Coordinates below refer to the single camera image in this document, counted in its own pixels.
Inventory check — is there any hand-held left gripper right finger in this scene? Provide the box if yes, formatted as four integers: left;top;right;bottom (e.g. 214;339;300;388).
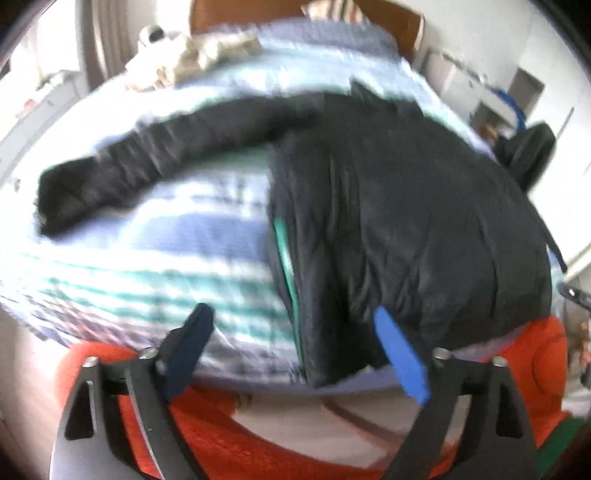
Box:
373;306;541;480

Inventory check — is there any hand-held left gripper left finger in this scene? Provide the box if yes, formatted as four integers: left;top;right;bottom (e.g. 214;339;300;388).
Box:
48;302;215;480

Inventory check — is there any black puffer jacket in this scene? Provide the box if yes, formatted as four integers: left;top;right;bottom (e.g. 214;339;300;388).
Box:
36;78;568;388

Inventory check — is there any orange blanket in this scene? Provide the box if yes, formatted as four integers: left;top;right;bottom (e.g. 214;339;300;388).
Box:
53;316;573;480

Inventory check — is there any striped bed cover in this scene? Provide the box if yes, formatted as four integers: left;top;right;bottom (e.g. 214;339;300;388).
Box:
0;28;566;393

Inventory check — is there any dark cloth on chair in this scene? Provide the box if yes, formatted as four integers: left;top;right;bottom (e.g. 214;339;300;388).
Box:
494;122;557;192

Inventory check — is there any white desk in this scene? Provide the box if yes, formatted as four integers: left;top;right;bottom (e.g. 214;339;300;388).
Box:
425;46;546;132

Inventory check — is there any beige cloth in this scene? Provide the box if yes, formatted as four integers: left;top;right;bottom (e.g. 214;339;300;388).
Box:
124;32;262;90

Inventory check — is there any wooden headboard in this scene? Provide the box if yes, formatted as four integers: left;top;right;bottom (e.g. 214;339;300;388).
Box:
191;0;426;61

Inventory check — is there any blue-grey duvet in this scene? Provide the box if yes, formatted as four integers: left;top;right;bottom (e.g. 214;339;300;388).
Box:
208;16;402;61

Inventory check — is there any white plush toy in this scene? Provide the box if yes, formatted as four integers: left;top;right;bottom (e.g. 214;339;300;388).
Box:
139;25;168;48

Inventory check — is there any beige curtain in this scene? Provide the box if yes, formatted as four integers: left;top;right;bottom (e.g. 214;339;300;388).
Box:
76;0;134;88

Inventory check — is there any striped pillow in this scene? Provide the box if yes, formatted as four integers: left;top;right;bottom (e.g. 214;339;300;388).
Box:
302;0;370;24

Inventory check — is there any blue strap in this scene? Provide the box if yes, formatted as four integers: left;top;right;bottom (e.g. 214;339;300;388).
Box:
492;88;527;132

